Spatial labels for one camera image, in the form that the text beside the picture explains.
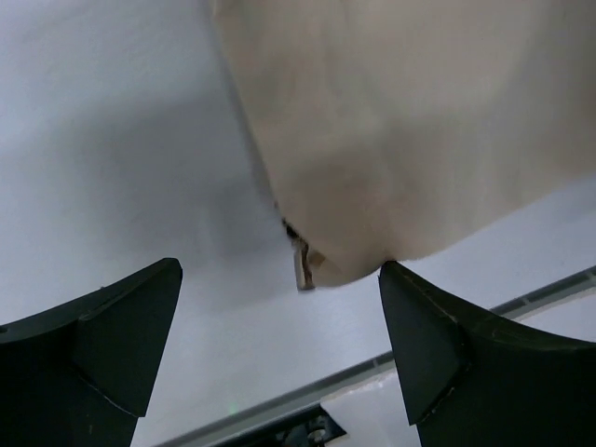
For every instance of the aluminium frame rail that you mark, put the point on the aluminium frame rail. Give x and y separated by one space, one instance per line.
248 427

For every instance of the beige trousers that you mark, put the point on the beige trousers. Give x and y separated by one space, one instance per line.
391 130

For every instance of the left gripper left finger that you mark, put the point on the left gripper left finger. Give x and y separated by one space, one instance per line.
83 373

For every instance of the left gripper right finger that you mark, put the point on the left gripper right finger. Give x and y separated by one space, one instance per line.
469 377

